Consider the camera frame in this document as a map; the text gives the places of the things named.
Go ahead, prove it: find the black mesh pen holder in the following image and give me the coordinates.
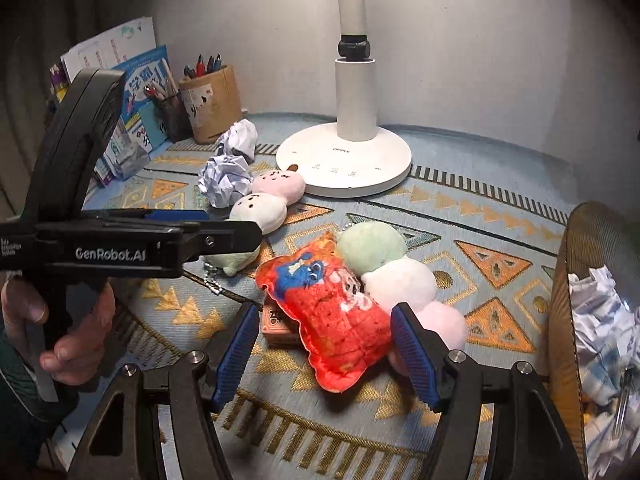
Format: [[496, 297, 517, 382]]
[[152, 91, 194, 144]]

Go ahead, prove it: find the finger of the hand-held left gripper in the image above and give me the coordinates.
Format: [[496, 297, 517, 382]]
[[180, 219, 265, 264], [100, 208, 212, 223]]

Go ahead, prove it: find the purple and yellow book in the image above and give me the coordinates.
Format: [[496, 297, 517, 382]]
[[48, 61, 72, 107]]

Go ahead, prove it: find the amber ribbed glass bowl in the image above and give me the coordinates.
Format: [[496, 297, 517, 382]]
[[547, 201, 640, 480]]

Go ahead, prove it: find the small orange box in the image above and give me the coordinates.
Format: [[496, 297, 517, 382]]
[[260, 294, 302, 349]]

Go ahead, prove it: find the large three-ball dango plush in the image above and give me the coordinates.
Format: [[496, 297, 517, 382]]
[[334, 221, 470, 377]]

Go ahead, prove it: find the clear plastic packet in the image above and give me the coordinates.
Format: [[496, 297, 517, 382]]
[[96, 125, 152, 184]]

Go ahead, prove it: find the blue cover workbook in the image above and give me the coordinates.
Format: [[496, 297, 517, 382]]
[[107, 45, 171, 161]]

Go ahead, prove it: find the small dango keychain plush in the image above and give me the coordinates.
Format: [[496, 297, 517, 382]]
[[200, 168, 307, 302]]

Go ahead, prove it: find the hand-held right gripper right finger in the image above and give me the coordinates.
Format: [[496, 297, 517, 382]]
[[390, 302, 589, 480]]

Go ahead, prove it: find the bunch of pencils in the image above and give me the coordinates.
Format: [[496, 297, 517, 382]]
[[143, 57, 182, 104]]

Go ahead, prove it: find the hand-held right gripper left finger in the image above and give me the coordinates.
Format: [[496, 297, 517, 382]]
[[67, 302, 261, 480]]

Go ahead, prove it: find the white paper ball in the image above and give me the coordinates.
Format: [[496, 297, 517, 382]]
[[215, 119, 260, 163], [567, 265, 640, 361], [197, 155, 254, 209], [584, 407, 640, 480]]

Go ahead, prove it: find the person's left hand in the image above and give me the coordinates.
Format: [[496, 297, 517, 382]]
[[0, 279, 117, 387]]

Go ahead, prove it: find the blue patterned desk mat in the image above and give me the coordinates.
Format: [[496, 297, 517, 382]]
[[52, 112, 601, 480]]

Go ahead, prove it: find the bunch of pens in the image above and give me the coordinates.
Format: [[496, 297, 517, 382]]
[[182, 52, 224, 80]]

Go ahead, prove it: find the white desk lamp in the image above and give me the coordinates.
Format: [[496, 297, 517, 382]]
[[275, 0, 414, 199]]

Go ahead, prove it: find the red snack bag plush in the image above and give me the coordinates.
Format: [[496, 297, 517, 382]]
[[255, 230, 394, 394]]

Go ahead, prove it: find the brown cardboard pen holder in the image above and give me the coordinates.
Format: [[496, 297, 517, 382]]
[[178, 64, 244, 145]]

